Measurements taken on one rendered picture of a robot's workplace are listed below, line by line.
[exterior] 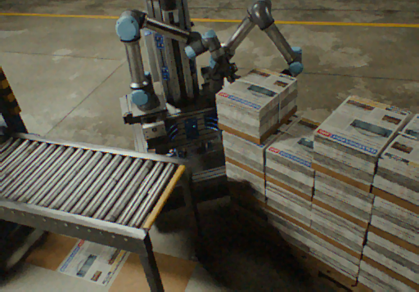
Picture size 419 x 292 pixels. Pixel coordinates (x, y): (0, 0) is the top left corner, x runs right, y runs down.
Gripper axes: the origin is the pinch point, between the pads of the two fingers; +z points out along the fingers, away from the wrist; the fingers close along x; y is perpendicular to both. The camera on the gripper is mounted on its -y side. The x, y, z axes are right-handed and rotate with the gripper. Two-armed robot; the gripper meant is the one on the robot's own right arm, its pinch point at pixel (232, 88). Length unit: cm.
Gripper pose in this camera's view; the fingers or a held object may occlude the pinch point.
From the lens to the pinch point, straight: 231.5
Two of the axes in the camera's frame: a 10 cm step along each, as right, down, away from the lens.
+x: 6.7, -5.0, 5.5
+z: 4.6, 8.6, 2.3
